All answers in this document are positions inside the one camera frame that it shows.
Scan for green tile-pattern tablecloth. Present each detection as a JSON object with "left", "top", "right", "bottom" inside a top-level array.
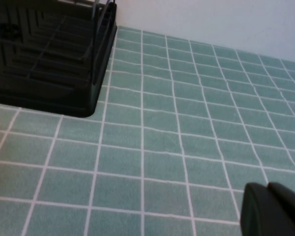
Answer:
[{"left": 0, "top": 26, "right": 295, "bottom": 236}]

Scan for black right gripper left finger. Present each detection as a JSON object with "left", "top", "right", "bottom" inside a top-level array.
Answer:
[{"left": 239, "top": 182, "right": 295, "bottom": 236}]

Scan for black wire dish rack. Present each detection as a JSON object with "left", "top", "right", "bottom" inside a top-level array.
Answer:
[
  {"left": 0, "top": 0, "right": 118, "bottom": 84},
  {"left": 0, "top": 0, "right": 118, "bottom": 119}
]

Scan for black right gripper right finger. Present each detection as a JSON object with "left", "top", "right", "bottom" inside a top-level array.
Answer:
[{"left": 267, "top": 181, "right": 295, "bottom": 236}]

